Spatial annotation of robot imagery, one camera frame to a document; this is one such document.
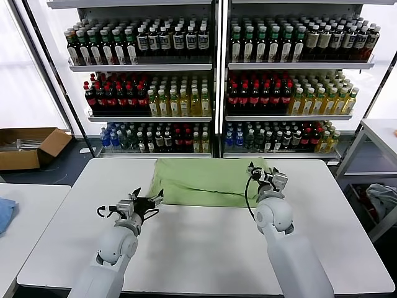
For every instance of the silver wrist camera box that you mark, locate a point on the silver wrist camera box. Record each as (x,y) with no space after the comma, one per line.
(124,206)
(280,181)

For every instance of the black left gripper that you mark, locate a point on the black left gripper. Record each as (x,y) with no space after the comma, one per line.
(142,208)

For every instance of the light green polo shirt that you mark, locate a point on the light green polo shirt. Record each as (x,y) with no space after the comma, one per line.
(201,186)

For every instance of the black storage crate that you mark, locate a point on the black storage crate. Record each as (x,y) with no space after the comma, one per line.
(356,211)

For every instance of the dark tea bottle white cap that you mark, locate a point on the dark tea bottle white cap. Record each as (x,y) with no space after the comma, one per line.
(296,141)
(277,143)
(150,144)
(159,142)
(287,141)
(268,143)
(167,142)
(141,144)

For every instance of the yellow juice bottle green label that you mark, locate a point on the yellow juice bottle green label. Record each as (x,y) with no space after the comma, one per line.
(185,108)
(332,143)
(339,105)
(196,145)
(350,105)
(295,105)
(174,108)
(153,108)
(328,105)
(163,108)
(205,145)
(195,108)
(323,144)
(306,105)
(317,105)
(205,107)

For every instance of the dark bottle blue white label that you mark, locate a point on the dark bottle blue white label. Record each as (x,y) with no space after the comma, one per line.
(359,42)
(154,42)
(336,42)
(191,40)
(179,41)
(348,42)
(165,41)
(142,42)
(203,40)

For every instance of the blue folded cloth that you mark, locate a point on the blue folded cloth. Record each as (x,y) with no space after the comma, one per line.
(6,214)

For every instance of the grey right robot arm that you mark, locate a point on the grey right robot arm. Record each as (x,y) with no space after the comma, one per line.
(288,248)

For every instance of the white paper scrap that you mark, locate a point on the white paper scrap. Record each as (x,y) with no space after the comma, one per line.
(83,151)

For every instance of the green cap dark tea bottle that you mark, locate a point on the green cap dark tea bottle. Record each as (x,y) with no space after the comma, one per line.
(261,46)
(249,46)
(274,46)
(131,52)
(287,46)
(120,52)
(236,46)
(96,53)
(74,52)
(108,53)
(298,46)
(85,53)

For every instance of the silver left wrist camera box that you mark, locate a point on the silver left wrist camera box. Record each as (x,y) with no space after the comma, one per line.
(124,206)

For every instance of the red cap cola bottle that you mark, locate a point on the red cap cola bottle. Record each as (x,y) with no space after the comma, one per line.
(305,141)
(100,101)
(254,100)
(178,142)
(122,101)
(233,100)
(188,142)
(142,101)
(314,141)
(132,101)
(275,100)
(90,101)
(243,100)
(286,100)
(265,100)
(111,101)

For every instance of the grey crumpled cloth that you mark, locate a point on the grey crumpled cloth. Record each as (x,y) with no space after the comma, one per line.
(383,198)

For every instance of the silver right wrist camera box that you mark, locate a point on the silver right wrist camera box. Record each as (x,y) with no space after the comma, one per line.
(280,181)

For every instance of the blue water bottle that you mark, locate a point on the blue water bottle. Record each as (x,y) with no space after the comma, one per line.
(229,141)
(239,141)
(105,141)
(115,141)

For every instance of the black window frame post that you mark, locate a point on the black window frame post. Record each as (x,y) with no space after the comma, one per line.
(83,133)
(381,87)

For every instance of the clear plastic packaging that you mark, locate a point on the clear plastic packaging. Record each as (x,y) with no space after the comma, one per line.
(18,145)

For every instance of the dark green bottle white cap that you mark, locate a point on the dark green bottle white cap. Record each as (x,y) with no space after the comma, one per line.
(249,142)
(124,142)
(259,142)

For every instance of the brown cardboard box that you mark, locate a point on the brown cardboard box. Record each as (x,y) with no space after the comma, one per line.
(18,161)

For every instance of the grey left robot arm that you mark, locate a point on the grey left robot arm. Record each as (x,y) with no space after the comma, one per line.
(114,248)

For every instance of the grey metal shelf unit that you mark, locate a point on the grey metal shelf unit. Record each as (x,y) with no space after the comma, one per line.
(294,65)
(139,67)

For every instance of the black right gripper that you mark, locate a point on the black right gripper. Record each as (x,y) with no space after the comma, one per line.
(266,178)

